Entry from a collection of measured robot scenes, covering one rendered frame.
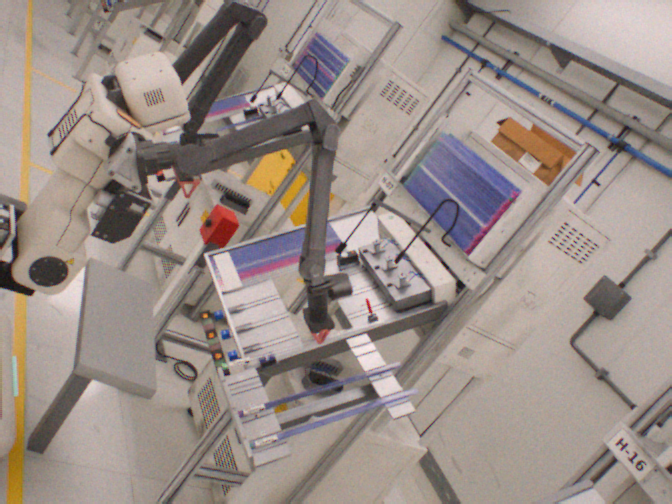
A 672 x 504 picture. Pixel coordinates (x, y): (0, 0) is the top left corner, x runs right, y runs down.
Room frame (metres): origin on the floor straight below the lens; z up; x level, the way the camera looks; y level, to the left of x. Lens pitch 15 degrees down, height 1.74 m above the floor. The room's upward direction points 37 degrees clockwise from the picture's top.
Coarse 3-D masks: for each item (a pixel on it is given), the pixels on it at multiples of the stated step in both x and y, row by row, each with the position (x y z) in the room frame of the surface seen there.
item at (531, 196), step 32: (512, 96) 2.56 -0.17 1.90; (448, 128) 2.70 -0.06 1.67; (544, 128) 2.37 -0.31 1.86; (416, 160) 2.68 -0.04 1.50; (544, 192) 2.20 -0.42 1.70; (512, 224) 2.19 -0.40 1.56; (544, 224) 2.26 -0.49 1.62; (480, 256) 2.18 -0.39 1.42; (512, 256) 2.25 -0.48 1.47; (320, 384) 2.29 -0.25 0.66; (224, 480) 2.00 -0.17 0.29
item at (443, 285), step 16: (384, 224) 2.53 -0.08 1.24; (400, 224) 2.53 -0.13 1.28; (400, 240) 2.44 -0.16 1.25; (416, 240) 2.43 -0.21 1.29; (416, 256) 2.34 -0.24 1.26; (432, 256) 2.34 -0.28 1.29; (432, 272) 2.26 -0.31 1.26; (448, 272) 2.26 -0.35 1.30; (432, 288) 2.21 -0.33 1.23; (448, 288) 2.22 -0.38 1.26; (448, 304) 2.25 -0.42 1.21
